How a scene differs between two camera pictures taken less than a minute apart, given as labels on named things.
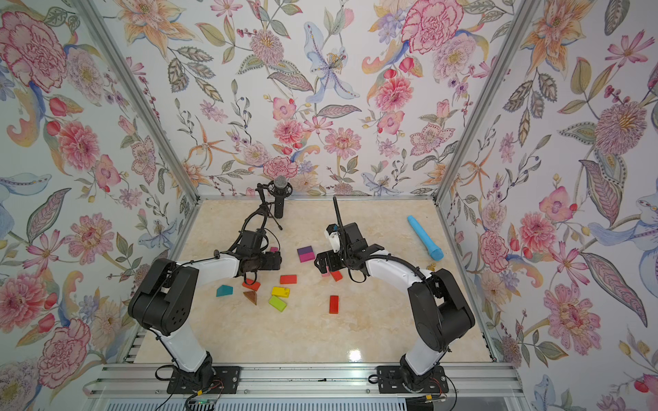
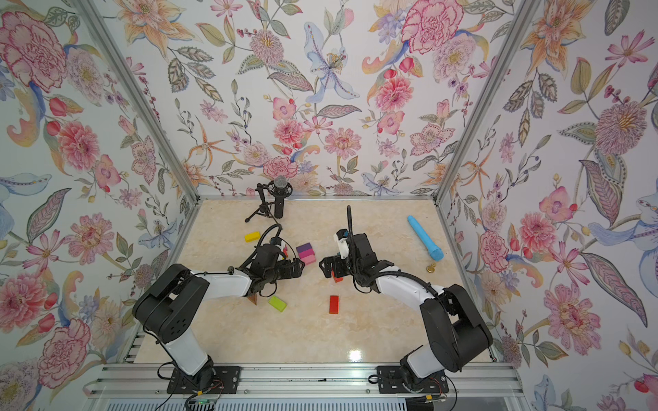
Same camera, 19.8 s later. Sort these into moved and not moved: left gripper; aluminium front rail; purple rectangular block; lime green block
Moved: left gripper
Not moved: purple rectangular block; aluminium front rail; lime green block
